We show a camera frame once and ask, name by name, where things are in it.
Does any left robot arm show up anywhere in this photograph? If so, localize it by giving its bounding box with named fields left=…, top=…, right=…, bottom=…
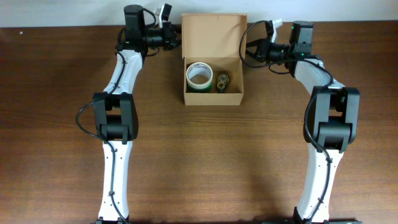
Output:
left=93, top=4, right=182, bottom=223

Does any white masking tape roll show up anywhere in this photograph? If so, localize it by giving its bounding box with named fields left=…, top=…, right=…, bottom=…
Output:
left=185, top=62, right=213, bottom=84

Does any green tape roll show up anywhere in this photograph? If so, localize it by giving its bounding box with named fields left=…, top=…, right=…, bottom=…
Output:
left=187, top=80, right=213, bottom=93

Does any brown cardboard box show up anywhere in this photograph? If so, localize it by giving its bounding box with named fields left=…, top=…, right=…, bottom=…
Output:
left=182, top=14, right=247, bottom=106

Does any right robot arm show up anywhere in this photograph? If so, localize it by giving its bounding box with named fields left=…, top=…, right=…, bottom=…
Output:
left=239, top=19, right=360, bottom=223

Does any yellow correction tape dispenser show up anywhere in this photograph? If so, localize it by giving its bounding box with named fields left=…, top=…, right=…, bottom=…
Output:
left=216, top=73, right=229, bottom=93

